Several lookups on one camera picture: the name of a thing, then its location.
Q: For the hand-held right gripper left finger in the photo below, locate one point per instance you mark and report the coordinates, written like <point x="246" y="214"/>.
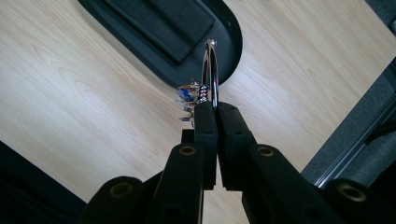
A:
<point x="205" y="140"/>

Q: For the bunch of colourful key tags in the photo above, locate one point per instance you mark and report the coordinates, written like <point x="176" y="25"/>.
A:
<point x="186" y="93"/>

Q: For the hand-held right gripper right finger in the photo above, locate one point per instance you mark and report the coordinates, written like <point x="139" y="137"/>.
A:
<point x="236" y="146"/>

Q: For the black oval metal tray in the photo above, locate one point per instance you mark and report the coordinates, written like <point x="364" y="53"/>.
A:
<point x="149" y="53"/>

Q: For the silver metal rail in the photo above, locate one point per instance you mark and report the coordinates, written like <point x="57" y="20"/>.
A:
<point x="351" y="155"/>

